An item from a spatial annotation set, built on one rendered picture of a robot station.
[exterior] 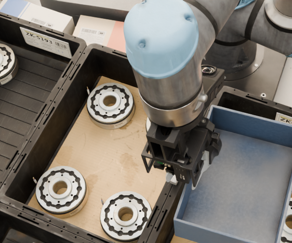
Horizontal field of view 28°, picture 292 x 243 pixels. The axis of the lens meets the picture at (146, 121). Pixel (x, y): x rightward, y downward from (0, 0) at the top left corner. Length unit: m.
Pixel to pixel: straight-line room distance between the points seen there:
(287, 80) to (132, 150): 0.47
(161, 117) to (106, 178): 0.56
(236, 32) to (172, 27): 0.75
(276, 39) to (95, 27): 0.48
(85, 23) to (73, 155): 0.41
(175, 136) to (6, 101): 0.73
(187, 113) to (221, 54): 0.73
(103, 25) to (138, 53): 0.93
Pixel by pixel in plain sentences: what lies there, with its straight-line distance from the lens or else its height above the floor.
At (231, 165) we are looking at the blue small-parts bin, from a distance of 0.95.
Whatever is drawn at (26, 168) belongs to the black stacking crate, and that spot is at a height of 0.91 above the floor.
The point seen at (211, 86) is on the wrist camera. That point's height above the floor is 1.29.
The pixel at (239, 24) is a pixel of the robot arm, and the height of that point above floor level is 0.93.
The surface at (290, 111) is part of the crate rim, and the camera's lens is 1.18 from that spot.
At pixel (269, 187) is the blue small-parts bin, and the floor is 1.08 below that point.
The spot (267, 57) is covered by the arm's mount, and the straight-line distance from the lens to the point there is 1.48.
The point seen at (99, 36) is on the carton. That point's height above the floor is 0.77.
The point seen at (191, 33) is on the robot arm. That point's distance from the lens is 0.58.
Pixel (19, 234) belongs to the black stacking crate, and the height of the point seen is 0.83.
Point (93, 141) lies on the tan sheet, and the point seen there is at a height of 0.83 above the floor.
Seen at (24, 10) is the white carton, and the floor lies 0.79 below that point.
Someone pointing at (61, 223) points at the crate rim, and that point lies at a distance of 1.09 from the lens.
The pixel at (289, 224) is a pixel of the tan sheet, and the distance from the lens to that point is 1.18.
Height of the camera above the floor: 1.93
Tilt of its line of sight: 60 degrees down
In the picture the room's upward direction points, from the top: 8 degrees counter-clockwise
